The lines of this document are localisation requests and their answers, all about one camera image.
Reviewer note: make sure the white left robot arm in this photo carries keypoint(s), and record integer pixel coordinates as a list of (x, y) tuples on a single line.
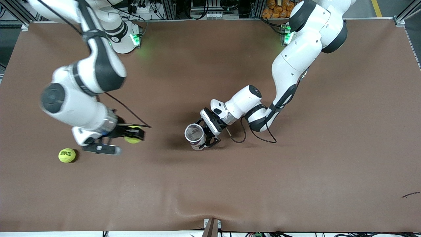
[(296, 59)]

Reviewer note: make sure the aluminium corner frame profile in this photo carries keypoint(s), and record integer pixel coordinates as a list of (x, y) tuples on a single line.
[(408, 13)]

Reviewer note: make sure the perforated metal table rail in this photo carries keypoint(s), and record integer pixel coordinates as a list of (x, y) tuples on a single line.
[(415, 46)]

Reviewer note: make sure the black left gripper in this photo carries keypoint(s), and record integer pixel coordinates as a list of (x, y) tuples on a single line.
[(208, 131)]

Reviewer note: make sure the yellow tennis ball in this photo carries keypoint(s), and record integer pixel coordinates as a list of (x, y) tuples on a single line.
[(133, 141), (67, 155)]

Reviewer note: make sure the clear tennis ball can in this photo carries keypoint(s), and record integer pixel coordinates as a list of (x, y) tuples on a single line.
[(194, 135)]

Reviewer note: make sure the bag of orange items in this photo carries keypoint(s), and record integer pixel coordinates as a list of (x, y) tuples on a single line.
[(274, 10)]

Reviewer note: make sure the white terminal strip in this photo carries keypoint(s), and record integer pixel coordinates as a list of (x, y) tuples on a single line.
[(220, 15)]

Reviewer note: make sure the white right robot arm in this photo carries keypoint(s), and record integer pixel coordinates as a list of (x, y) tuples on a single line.
[(82, 108)]

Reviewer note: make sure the metal table edge bracket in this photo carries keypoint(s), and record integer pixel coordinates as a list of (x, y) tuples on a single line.
[(212, 230)]

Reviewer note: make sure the white power strip with plugs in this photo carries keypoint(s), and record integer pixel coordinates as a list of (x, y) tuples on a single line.
[(149, 12)]

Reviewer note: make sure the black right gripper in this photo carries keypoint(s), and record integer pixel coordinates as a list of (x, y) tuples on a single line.
[(120, 130)]

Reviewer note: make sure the brown table mat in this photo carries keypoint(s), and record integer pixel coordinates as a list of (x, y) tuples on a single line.
[(184, 65)]

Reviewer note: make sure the aluminium frame post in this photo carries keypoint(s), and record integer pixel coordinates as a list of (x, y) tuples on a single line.
[(258, 8), (170, 8)]

